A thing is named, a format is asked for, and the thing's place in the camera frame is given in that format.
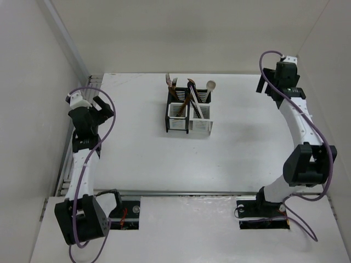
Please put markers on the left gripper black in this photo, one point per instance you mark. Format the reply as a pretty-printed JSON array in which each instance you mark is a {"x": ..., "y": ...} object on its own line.
[{"x": 105, "y": 110}]

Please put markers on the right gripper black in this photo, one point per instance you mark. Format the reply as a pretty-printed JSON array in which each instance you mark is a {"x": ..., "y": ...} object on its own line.
[{"x": 270, "y": 73}]

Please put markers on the copper fork long handle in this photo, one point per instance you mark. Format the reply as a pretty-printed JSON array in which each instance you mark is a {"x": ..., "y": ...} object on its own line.
[{"x": 168, "y": 80}]

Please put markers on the silver fork green handle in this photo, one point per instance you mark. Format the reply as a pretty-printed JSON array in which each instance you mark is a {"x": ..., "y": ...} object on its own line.
[{"x": 174, "y": 83}]

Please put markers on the black spoon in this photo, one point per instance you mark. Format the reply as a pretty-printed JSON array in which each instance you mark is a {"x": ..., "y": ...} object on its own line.
[{"x": 189, "y": 85}]

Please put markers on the black chopstick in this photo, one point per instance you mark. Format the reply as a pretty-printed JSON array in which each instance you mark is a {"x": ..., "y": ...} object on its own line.
[
  {"x": 195, "y": 109},
  {"x": 195, "y": 93}
]

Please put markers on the dark brown fork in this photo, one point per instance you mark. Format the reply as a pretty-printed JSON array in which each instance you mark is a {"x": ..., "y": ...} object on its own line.
[{"x": 172, "y": 92}]

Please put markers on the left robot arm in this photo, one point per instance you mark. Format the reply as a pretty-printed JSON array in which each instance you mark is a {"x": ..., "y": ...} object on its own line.
[{"x": 83, "y": 215}]

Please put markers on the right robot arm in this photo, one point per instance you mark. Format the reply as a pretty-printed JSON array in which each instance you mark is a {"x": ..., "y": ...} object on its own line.
[{"x": 311, "y": 161}]

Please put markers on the black utensil container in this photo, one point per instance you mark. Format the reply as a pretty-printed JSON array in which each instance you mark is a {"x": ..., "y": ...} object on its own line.
[{"x": 172, "y": 122}]

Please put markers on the white utensil container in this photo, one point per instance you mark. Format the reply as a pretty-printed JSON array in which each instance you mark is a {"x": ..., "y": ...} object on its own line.
[{"x": 199, "y": 125}]

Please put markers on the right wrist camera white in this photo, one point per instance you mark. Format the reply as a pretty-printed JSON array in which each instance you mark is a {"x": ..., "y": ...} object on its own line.
[{"x": 289, "y": 59}]

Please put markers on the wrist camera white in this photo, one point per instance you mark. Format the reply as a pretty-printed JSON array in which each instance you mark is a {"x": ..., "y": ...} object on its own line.
[
  {"x": 289, "y": 59},
  {"x": 76, "y": 100}
]

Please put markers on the aluminium rail left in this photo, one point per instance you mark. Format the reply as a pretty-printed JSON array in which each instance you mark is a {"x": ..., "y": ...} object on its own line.
[{"x": 79, "y": 128}]

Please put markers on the aluminium rail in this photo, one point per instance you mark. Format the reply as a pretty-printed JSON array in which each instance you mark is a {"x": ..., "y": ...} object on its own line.
[
  {"x": 79, "y": 128},
  {"x": 141, "y": 193}
]

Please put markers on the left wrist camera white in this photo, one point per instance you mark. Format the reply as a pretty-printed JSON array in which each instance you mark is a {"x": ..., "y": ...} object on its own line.
[{"x": 76, "y": 100}]

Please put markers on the aluminium rail front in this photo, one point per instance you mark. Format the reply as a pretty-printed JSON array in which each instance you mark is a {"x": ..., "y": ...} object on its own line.
[{"x": 141, "y": 193}]

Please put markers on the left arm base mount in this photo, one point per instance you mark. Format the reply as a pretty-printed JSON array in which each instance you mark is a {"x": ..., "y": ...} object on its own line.
[{"x": 123, "y": 212}]

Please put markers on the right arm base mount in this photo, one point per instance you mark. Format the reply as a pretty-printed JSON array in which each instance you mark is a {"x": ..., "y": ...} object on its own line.
[{"x": 254, "y": 215}]

